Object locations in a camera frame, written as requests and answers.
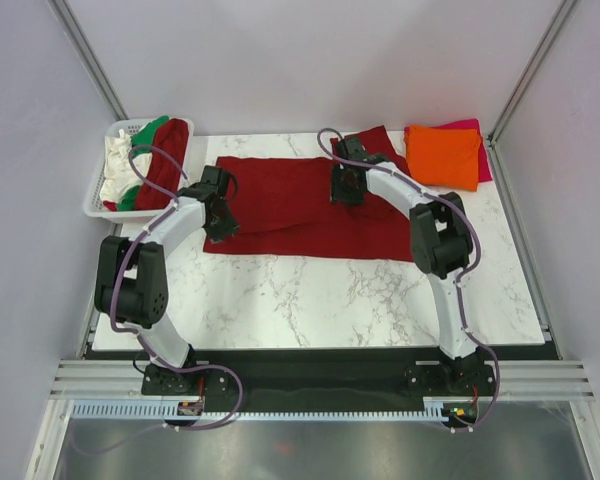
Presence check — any dark red t-shirt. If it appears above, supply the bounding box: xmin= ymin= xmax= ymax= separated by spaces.
xmin=202 ymin=124 xmax=416 ymax=262

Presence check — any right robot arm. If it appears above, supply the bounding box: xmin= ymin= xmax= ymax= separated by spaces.
xmin=329 ymin=134 xmax=476 ymax=394

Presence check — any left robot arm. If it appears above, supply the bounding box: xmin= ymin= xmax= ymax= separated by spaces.
xmin=94 ymin=166 xmax=239 ymax=393

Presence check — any dark red shirt in basket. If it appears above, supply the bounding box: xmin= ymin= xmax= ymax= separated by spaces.
xmin=134 ymin=117 xmax=189 ymax=210

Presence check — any green t-shirt in basket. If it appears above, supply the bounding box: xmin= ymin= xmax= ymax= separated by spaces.
xmin=116 ymin=115 xmax=170 ymax=211

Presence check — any white t-shirt in basket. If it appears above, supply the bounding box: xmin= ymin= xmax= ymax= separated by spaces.
xmin=99 ymin=129 xmax=142 ymax=203

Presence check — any folded orange t-shirt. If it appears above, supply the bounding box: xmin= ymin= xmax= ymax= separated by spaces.
xmin=404 ymin=123 xmax=482 ymax=193

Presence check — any folded pink t-shirt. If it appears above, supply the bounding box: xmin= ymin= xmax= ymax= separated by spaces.
xmin=403 ymin=117 xmax=493 ymax=183

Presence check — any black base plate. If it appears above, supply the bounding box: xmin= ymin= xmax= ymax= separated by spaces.
xmin=82 ymin=344 xmax=499 ymax=414

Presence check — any left aluminium frame post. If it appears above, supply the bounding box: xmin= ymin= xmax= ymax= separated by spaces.
xmin=48 ymin=0 xmax=128 ymax=120

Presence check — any aluminium frame post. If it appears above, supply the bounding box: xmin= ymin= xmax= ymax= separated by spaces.
xmin=48 ymin=0 xmax=128 ymax=120
xmin=485 ymin=0 xmax=581 ymax=146

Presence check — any aluminium front rail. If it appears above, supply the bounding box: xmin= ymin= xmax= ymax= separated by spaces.
xmin=49 ymin=360 xmax=594 ymax=401

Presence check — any white slotted cable duct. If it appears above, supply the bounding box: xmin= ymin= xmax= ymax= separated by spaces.
xmin=72 ymin=397 xmax=476 ymax=420

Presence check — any right aluminium frame post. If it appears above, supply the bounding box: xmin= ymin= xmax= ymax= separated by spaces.
xmin=485 ymin=0 xmax=581 ymax=146

